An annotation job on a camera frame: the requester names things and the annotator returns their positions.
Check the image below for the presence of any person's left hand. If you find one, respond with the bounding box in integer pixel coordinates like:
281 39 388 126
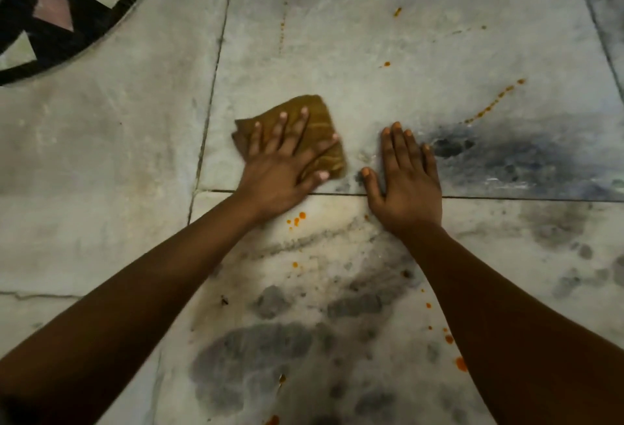
234 107 339 221

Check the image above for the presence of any person's right hand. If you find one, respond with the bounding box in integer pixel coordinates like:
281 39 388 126
360 121 443 237

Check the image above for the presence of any brown cleaning cloth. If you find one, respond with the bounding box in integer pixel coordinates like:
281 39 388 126
231 94 347 180

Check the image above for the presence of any person's right forearm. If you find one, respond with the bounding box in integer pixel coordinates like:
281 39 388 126
397 224 624 425

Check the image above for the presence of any person's left forearm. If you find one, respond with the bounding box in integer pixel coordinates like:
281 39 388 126
0 192 266 425

